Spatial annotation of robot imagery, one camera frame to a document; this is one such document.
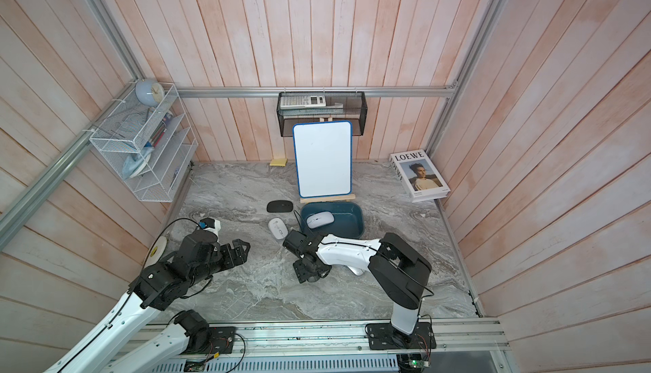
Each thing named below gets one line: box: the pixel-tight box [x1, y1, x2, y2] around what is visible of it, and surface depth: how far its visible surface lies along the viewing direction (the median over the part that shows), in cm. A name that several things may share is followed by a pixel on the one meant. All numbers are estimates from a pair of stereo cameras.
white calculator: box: [279, 94, 327, 110], surface depth 92 cm
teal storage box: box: [300, 201, 365, 238], surface depth 101 cm
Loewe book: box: [389, 149, 451, 203], surface depth 113 cm
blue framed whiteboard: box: [292, 120, 353, 199], surface depth 91 cm
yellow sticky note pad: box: [269, 158, 288, 168], surface depth 122 cm
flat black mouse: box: [266, 200, 294, 213], surface depth 106 cm
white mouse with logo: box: [267, 217, 290, 240], surface depth 97 cm
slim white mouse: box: [306, 211, 335, 230], surface depth 100 cm
